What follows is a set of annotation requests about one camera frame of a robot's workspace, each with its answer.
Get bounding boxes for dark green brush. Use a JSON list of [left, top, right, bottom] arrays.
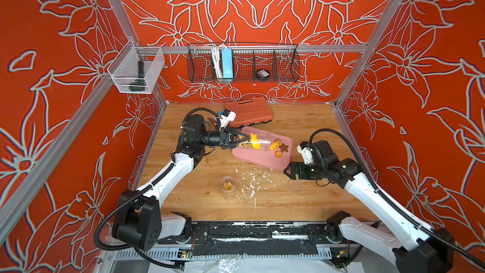
[[129, 60, 146, 92]]

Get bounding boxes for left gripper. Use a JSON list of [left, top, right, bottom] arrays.
[[198, 131, 248, 150]]

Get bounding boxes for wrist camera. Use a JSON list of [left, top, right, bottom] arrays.
[[217, 109, 236, 129], [297, 142, 314, 165]]

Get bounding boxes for clear cookie jar front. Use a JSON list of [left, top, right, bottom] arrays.
[[220, 176, 237, 200]]

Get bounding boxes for brown star cookie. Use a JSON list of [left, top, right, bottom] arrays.
[[279, 143, 289, 152]]

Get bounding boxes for black wire wall basket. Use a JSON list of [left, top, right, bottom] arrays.
[[187, 42, 301, 83]]

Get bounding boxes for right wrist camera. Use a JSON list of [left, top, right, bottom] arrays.
[[297, 142, 314, 165]]

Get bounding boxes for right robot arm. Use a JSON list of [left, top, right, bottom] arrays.
[[284, 141, 484, 272]]

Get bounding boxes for white coiled cable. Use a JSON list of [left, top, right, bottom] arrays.
[[210, 45, 224, 80]]

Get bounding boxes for pink plastic tray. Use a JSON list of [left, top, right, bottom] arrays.
[[232, 126, 294, 172]]

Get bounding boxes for small black box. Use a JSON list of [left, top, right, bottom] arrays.
[[255, 69, 271, 82]]

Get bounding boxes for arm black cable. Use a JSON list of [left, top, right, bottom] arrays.
[[308, 128, 485, 270], [93, 107, 221, 270]]

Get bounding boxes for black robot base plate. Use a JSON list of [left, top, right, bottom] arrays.
[[157, 221, 359, 260]]

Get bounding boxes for light blue box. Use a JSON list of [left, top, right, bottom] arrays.
[[221, 48, 234, 82]]

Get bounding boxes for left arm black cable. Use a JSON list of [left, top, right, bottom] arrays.
[[93, 107, 221, 270]]

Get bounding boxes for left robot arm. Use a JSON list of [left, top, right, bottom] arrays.
[[93, 107, 250, 252]]

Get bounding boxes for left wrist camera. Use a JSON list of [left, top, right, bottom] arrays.
[[217, 109, 236, 129]]

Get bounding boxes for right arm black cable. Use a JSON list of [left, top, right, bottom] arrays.
[[308, 128, 485, 270]]

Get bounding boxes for orange tool case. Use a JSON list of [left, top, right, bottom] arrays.
[[225, 97, 273, 128]]

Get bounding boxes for clear cookie jar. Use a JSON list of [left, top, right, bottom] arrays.
[[220, 176, 237, 200], [241, 133, 272, 151]]

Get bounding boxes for clear acrylic wall box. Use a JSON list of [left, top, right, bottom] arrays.
[[108, 40, 165, 94]]

